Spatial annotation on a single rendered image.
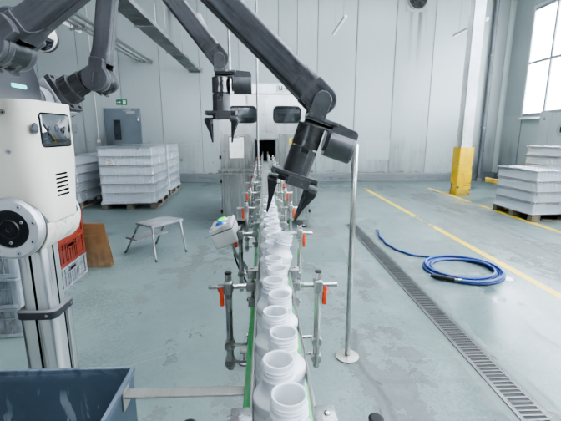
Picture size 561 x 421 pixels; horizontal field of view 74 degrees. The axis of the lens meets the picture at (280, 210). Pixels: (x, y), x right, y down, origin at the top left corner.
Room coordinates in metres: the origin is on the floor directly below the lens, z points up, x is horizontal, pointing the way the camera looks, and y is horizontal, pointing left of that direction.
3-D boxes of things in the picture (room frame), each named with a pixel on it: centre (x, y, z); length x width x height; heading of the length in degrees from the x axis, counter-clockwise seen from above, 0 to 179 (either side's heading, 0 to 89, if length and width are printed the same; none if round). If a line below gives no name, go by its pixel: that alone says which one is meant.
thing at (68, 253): (3.36, 2.18, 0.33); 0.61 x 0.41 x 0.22; 5
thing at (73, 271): (3.35, 2.18, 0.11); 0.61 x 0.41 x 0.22; 5
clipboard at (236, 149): (5.46, 0.64, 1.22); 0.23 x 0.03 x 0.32; 93
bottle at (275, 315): (0.50, 0.01, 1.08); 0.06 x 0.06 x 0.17
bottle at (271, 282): (0.62, 0.01, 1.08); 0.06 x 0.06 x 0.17
